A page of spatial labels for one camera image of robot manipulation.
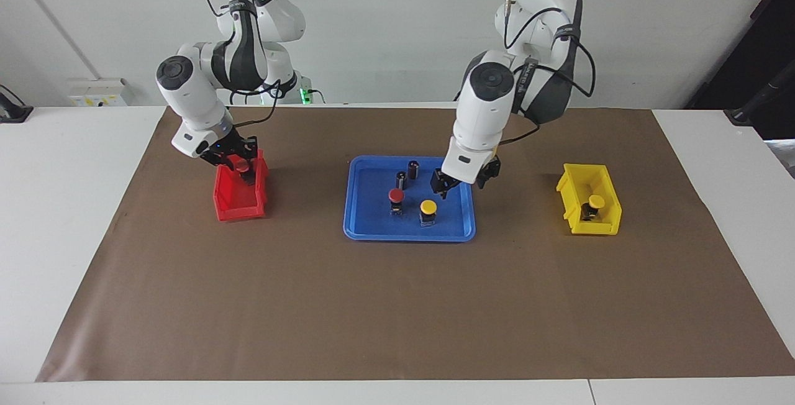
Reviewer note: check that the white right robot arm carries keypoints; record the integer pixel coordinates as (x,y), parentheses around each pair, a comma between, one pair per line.
(192,91)

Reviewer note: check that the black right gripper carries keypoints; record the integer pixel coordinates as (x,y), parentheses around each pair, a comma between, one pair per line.
(225,149)

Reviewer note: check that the blue plastic tray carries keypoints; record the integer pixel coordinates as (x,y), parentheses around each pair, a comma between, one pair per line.
(372,225)

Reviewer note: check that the yellow push button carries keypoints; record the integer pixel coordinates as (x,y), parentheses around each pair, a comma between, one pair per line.
(596,201)
(428,207)

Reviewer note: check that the white wall socket box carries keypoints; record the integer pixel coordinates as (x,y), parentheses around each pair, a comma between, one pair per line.
(96,93)

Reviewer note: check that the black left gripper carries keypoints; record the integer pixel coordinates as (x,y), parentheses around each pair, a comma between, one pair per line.
(494,166)

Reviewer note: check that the yellow plastic bin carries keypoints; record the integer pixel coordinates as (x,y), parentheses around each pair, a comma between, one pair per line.
(612,212)

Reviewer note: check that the red plastic bin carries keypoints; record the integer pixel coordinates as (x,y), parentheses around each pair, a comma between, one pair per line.
(233,203)

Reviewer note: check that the red push button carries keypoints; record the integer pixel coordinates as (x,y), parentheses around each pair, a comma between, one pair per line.
(396,194)
(244,169)

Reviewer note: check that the black clamp mount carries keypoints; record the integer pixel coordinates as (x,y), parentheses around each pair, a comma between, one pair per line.
(13,112)

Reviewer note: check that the brown paper mat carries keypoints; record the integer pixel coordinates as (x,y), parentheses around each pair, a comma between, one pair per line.
(397,305)

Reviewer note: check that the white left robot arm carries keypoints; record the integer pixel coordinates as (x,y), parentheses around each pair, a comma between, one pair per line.
(481,113)

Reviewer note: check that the black cylindrical capacitor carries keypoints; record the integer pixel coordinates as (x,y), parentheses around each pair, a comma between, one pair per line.
(413,169)
(402,179)

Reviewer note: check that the black backdrop panel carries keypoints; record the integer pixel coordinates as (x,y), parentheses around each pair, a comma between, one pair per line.
(758,45)

